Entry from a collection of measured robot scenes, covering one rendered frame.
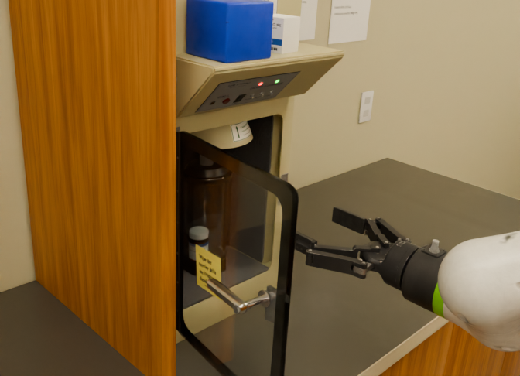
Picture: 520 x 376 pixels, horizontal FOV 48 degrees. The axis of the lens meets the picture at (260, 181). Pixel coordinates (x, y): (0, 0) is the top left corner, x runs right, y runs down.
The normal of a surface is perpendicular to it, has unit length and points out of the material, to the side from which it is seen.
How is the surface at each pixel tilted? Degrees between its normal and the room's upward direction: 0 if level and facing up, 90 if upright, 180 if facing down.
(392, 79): 90
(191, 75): 90
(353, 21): 90
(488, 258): 38
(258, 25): 90
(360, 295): 0
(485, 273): 55
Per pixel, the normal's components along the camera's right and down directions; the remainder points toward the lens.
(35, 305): 0.05, -0.93
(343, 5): 0.70, 0.29
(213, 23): -0.71, 0.22
